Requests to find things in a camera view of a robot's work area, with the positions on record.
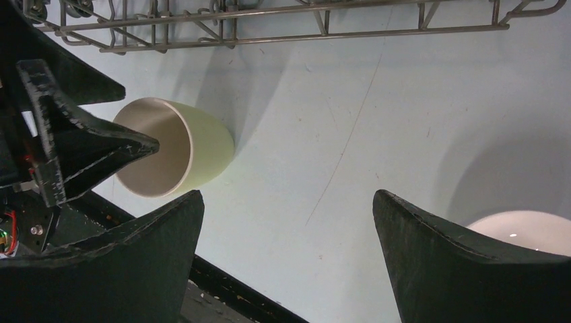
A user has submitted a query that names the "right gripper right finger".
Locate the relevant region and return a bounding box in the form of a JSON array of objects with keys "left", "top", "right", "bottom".
[{"left": 372, "top": 189, "right": 570, "bottom": 322}]

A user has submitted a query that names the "white ceramic bowl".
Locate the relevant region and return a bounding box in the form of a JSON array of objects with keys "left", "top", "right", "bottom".
[{"left": 468, "top": 211, "right": 570, "bottom": 256}]

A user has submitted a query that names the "yellow-green mug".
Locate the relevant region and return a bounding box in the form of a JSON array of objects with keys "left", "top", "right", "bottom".
[{"left": 113, "top": 98, "right": 235, "bottom": 198}]

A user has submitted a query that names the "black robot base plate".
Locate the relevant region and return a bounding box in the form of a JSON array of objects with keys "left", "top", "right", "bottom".
[{"left": 67, "top": 191, "right": 308, "bottom": 323}]

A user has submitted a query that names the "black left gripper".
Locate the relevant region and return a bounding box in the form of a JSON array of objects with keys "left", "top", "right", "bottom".
[{"left": 1, "top": 1, "right": 160, "bottom": 259}]

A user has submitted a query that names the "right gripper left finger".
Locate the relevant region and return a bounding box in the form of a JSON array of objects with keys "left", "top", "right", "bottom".
[{"left": 1, "top": 190, "right": 205, "bottom": 322}]

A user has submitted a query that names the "grey wire dish rack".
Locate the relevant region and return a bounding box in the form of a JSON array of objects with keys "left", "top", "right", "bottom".
[{"left": 15, "top": 1, "right": 564, "bottom": 55}]

